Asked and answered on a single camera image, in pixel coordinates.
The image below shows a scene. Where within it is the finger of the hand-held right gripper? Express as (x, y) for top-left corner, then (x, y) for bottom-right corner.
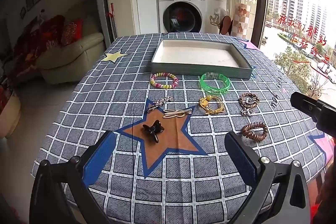
(290, 91), (320, 120)

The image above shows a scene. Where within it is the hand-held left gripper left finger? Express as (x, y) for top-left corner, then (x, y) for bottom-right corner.
(29, 130), (117, 224)

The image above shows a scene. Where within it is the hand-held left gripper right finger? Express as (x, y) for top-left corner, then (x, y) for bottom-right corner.
(224, 131), (318, 224)

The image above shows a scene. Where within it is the brown spiral hair tie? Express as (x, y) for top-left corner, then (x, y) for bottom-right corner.
(241, 122), (269, 141)

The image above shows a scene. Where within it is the silver heart hair clip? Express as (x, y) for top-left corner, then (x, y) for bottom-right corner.
(241, 97), (256, 117)

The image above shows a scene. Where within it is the black butterfly claw clip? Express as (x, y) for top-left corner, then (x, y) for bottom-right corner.
(142, 120), (165, 143)

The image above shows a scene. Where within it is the brown braided hair tie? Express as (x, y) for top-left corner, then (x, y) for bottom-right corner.
(238, 93), (260, 109)

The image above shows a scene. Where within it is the yellow hair tie with bead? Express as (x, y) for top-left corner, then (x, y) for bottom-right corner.
(199, 95), (225, 115)

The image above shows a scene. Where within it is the gold hair clip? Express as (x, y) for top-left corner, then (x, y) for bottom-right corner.
(163, 109), (193, 119)

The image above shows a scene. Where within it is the silver star hair clip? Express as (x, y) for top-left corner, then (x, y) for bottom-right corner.
(147, 96), (174, 112)

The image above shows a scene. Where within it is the shallow grey-green box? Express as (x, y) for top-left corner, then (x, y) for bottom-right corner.
(151, 39), (253, 80)

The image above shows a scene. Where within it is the checked star print tablecloth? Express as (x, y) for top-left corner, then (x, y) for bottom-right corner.
(31, 32), (328, 224)

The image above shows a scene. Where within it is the green plastic bangle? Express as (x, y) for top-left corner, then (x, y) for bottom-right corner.
(199, 72), (231, 95)

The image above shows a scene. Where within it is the cream sofa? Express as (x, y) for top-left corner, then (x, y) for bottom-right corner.
(35, 7), (105, 84)

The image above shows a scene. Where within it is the checked printed panel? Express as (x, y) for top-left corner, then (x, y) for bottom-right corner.
(232, 2), (252, 37)

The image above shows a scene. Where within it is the brown wooden board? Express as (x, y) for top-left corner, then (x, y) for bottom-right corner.
(219, 15), (233, 35)

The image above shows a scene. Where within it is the red patterned cushion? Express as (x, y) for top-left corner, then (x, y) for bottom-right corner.
(61, 19), (83, 46)

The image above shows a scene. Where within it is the dark red cushion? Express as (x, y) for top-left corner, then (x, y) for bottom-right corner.
(39, 15), (66, 51)

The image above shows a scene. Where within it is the white washing machine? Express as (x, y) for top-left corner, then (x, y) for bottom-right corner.
(157, 0), (208, 34)

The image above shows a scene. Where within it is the colourful bead bracelet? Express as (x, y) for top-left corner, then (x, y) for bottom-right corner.
(150, 72), (179, 90)

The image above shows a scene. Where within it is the gold wire rack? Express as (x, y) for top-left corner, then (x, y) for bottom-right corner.
(209, 13), (221, 28)

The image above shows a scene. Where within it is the mop with red-white handle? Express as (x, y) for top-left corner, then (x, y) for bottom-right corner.
(106, 2), (118, 39)

